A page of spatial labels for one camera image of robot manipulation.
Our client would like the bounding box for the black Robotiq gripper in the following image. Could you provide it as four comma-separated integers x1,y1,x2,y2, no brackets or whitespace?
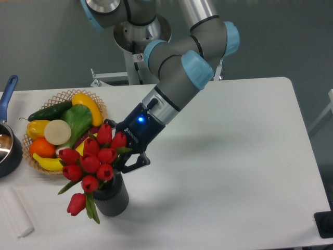
103,103,165,173

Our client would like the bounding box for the red tulip bouquet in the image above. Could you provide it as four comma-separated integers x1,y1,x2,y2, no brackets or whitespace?
59,124,130,223

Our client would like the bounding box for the dark grey ribbed vase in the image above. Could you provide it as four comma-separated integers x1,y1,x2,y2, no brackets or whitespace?
93,174,129,217

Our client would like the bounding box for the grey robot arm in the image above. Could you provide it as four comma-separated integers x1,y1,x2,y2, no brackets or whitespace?
81,1,240,173

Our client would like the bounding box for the purple eggplant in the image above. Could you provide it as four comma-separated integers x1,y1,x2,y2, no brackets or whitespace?
72,127,99,149

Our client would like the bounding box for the green leafy vegetable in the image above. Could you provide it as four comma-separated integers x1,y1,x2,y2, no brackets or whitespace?
60,104,92,148

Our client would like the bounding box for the yellow squash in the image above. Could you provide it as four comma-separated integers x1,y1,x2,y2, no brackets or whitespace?
72,93,103,127

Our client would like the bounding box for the white round onion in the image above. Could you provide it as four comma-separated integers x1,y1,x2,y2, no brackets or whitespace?
44,120,71,145

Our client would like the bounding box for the woven wicker basket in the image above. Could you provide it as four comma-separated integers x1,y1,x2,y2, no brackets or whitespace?
22,89,108,175

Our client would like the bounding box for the yellow banana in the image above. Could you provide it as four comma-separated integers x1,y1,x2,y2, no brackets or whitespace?
32,139,86,172

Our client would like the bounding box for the green cucumber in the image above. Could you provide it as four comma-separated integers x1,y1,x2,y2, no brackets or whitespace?
20,101,72,122

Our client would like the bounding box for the orange fruit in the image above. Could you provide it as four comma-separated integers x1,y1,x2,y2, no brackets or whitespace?
29,138,56,158

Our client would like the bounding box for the yellow bell pepper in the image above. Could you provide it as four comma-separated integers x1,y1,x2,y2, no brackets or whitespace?
26,120,50,140

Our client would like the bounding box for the white rolled cloth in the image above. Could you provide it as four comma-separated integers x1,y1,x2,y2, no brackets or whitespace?
1,187,34,238

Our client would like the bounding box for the black device at table edge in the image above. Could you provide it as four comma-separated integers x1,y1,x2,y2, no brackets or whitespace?
314,211,332,239

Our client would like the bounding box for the dark pot with blue handle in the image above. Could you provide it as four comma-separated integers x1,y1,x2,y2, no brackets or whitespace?
1,75,22,178

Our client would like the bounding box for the white furniture frame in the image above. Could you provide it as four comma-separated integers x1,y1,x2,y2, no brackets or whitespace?
308,89,332,139

